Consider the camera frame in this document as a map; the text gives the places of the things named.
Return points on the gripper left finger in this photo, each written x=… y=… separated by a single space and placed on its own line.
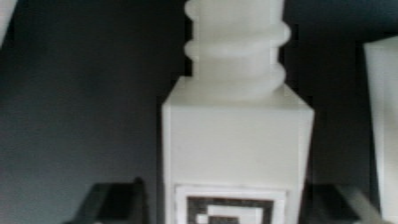
x=115 y=205

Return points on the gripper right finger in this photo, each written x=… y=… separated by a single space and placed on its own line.
x=337 y=205

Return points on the white leg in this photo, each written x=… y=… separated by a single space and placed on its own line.
x=237 y=121

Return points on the white square tabletop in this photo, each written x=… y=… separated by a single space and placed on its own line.
x=383 y=79

